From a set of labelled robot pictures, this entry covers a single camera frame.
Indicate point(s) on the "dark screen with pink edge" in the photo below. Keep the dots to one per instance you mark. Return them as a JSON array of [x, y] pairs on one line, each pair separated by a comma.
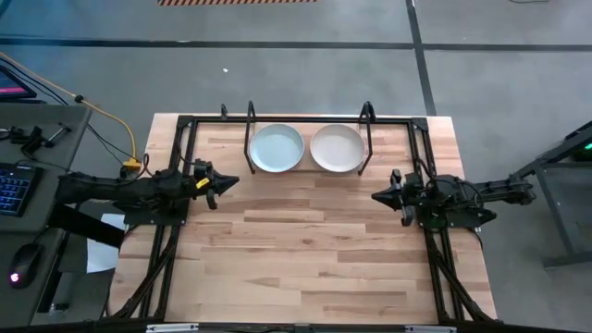
[[11, 85]]

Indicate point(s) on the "black desk clamp tool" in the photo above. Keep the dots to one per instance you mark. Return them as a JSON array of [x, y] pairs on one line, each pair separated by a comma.
[[30, 137]]

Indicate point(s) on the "cream round plate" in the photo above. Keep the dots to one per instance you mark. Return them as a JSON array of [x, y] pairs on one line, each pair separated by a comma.
[[336, 148]]

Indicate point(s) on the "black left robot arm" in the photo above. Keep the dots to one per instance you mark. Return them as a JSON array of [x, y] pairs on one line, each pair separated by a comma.
[[115, 189]]

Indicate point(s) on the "small black bracket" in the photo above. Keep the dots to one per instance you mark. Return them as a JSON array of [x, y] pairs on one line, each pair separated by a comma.
[[224, 112]]

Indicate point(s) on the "white paper sheet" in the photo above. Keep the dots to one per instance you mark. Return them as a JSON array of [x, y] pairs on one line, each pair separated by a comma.
[[104, 254]]

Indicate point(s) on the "black aluminium rig frame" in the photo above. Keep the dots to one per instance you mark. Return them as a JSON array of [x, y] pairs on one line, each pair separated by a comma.
[[189, 139]]

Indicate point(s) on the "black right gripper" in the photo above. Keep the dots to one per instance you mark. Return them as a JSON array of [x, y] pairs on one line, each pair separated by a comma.
[[407, 199]]

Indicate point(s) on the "black metal stand frame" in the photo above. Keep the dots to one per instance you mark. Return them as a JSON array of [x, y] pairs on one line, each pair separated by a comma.
[[555, 185]]

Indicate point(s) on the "light blue round plate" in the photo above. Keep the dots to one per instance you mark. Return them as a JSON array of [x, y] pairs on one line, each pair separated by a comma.
[[276, 148]]

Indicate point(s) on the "black backlit keyboard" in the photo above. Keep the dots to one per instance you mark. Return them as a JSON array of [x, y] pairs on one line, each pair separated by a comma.
[[16, 189]]

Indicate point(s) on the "silver metal bracket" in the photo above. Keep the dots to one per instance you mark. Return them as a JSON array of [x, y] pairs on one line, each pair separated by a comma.
[[172, 327], [430, 329]]

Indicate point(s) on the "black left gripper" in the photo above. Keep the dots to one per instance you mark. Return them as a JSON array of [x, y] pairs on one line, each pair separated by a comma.
[[201, 185]]

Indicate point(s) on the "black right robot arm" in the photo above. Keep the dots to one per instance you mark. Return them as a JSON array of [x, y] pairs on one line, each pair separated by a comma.
[[462, 194]]

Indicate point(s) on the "black computer mouse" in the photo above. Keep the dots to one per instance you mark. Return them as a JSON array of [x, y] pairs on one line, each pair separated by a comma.
[[24, 266]]

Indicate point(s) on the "grey side desk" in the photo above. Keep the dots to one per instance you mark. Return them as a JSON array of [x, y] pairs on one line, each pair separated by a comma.
[[41, 120]]

